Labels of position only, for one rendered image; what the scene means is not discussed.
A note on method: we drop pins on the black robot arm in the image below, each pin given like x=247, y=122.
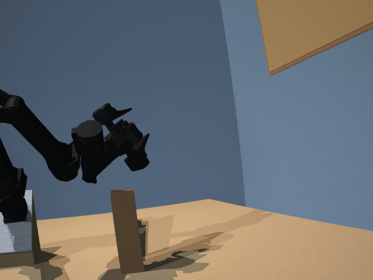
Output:
x=63, y=160

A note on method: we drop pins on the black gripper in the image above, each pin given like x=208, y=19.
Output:
x=137, y=158

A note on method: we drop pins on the brown wooden post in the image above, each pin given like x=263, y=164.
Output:
x=126, y=227

